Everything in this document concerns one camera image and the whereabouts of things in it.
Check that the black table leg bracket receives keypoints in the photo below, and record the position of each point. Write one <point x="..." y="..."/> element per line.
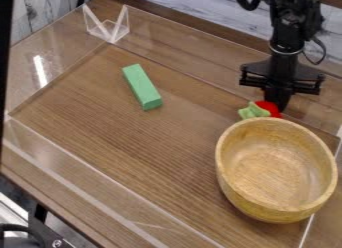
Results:
<point x="36" y="222"/>

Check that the red plush strawberry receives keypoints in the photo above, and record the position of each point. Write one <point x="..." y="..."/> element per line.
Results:
<point x="259" y="109"/>

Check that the clear acrylic tray wall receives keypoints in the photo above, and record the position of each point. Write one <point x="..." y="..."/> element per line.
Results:
<point x="114" y="216"/>

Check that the wooden bowl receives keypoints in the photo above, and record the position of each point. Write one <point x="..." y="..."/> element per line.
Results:
<point x="275" y="169"/>

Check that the green rectangular block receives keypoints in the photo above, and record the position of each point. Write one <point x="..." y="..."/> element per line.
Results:
<point x="142" y="87"/>

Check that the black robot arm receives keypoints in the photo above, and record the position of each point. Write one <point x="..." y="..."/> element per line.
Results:
<point x="297" y="21"/>

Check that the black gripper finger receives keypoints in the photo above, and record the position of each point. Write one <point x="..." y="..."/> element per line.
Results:
<point x="278" y="96"/>

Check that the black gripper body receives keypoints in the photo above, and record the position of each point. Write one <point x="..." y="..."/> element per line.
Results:
<point x="282" y="72"/>

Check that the clear acrylic corner bracket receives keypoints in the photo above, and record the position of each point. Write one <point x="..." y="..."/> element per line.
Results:
<point x="107" y="30"/>

